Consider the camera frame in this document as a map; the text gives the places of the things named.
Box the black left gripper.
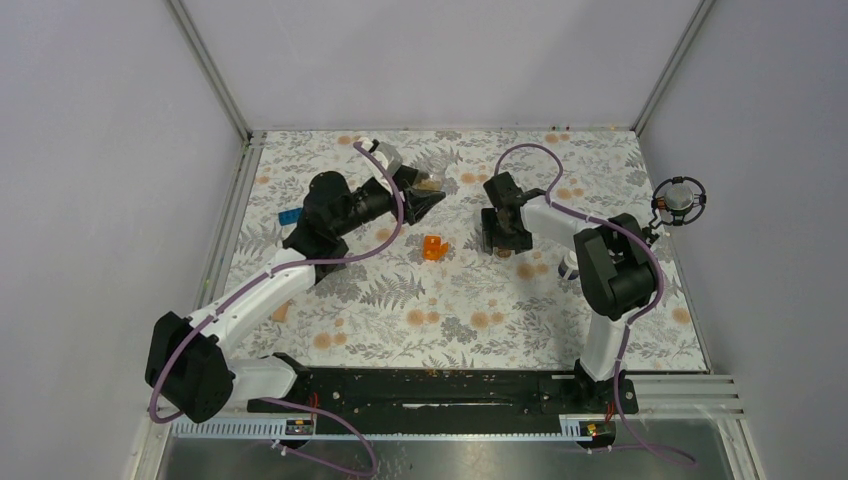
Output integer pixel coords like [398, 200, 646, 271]
[334, 166, 444, 237]

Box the orange pill organizer box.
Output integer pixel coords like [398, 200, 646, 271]
[422, 235, 450, 261]

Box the clear pill bottle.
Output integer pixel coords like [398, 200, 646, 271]
[415, 171, 446, 192]

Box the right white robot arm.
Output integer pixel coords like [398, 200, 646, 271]
[481, 172, 662, 412]

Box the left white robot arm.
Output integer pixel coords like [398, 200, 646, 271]
[145, 167, 446, 423]

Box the white blue pill bottle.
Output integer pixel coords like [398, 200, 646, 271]
[558, 251, 579, 280]

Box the floral patterned mat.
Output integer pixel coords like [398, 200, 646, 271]
[225, 129, 710, 372]

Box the blue toy brick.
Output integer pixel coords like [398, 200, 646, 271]
[277, 208, 302, 226]

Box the microphone on black stand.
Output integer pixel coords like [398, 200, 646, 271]
[642, 176, 707, 245]

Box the tan wooden block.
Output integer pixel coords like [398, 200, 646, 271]
[270, 301, 291, 323]

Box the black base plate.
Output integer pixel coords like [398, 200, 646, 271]
[285, 367, 639, 435]

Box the aluminium frame rail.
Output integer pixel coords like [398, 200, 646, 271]
[165, 368, 744, 441]

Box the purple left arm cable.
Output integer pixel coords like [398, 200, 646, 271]
[146, 140, 407, 478]

